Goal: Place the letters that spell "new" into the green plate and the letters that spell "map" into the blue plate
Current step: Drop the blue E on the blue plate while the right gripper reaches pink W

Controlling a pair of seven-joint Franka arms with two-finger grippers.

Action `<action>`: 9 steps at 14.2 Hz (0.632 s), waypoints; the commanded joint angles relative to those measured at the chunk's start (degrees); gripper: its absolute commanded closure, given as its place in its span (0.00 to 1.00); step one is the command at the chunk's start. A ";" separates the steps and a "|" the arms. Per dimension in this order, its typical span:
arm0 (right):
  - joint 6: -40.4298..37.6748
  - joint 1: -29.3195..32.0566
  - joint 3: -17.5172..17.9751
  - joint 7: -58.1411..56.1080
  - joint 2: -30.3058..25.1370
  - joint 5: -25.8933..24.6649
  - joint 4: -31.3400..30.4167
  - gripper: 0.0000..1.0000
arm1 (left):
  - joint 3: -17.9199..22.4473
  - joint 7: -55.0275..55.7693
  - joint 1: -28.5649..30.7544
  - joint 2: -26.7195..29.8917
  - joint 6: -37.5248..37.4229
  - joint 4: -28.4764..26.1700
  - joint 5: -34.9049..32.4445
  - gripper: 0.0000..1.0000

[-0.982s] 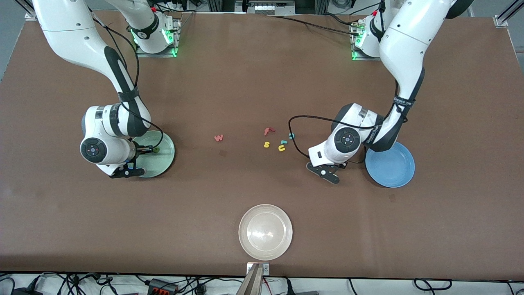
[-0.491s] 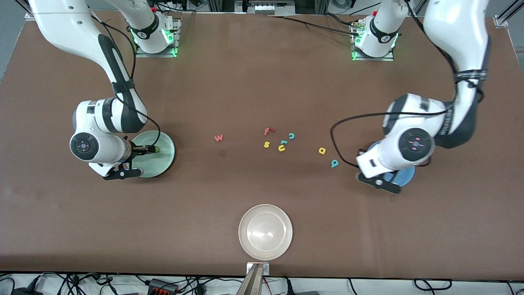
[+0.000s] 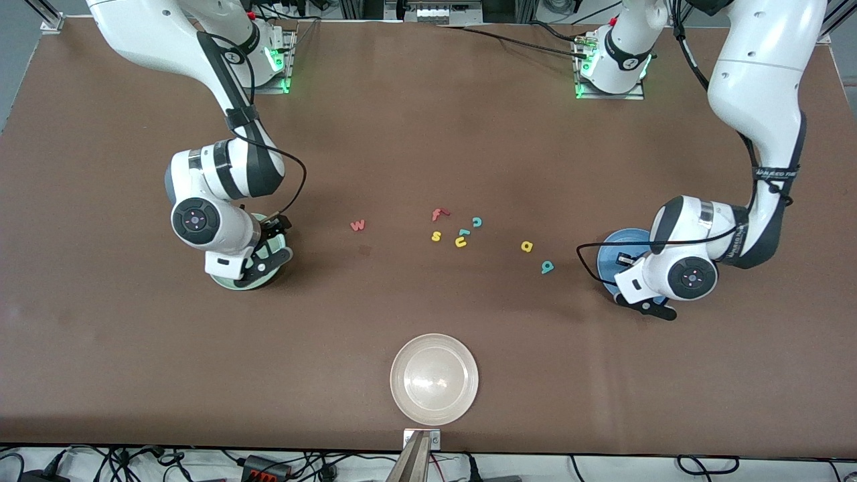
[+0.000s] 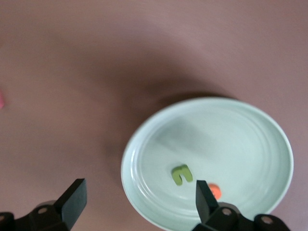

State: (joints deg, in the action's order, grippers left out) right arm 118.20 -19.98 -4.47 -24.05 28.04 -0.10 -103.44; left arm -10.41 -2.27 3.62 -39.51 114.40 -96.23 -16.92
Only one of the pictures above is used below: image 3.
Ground blue plate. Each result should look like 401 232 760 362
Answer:
597 228 674 308

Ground green plate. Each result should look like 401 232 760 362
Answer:
208 213 289 291

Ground black power strip red switches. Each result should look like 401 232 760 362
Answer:
241 455 293 482

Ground white plate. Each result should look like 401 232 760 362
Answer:
390 333 480 426

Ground metal equipment rack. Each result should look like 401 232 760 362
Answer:
338 0 540 26

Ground grey metal pole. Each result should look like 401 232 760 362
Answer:
385 430 433 482

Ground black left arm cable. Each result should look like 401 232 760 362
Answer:
576 0 797 292

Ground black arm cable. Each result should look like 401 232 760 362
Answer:
198 30 309 222
576 0 797 292

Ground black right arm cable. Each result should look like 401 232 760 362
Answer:
198 30 309 222

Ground looped black cable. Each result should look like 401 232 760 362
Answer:
676 455 741 477

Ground short black table cable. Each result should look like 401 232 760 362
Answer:
529 20 590 44

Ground long black table cable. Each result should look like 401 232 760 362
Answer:
435 24 590 61

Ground aluminium frame post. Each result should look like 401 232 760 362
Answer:
27 0 66 34

